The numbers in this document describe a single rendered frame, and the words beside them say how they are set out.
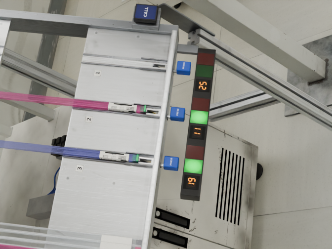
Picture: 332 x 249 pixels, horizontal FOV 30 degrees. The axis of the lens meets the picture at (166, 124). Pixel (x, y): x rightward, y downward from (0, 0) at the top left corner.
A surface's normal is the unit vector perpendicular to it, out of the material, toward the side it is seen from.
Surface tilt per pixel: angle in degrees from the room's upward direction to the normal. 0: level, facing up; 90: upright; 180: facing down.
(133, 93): 46
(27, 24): 90
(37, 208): 0
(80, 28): 90
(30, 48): 90
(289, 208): 0
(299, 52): 90
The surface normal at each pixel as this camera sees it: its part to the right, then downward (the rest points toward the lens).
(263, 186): -0.73, -0.34
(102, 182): -0.04, -0.39
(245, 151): 0.67, -0.20
